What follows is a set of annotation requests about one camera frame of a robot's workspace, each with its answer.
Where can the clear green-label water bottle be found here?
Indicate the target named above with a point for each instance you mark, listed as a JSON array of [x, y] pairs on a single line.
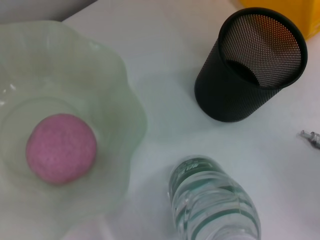
[[212, 205]]

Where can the pink peach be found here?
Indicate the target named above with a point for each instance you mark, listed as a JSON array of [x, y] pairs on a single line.
[[61, 150]]

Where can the black mesh pen holder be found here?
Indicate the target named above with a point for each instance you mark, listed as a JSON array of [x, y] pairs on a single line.
[[225, 95]]

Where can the grey white pen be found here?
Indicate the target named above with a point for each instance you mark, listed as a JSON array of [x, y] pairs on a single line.
[[312, 138]]

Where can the pale green wavy bowl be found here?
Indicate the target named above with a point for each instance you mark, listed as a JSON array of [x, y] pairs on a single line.
[[75, 75]]

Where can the yellow plastic storage bin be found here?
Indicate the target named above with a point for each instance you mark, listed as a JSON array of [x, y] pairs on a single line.
[[310, 20]]

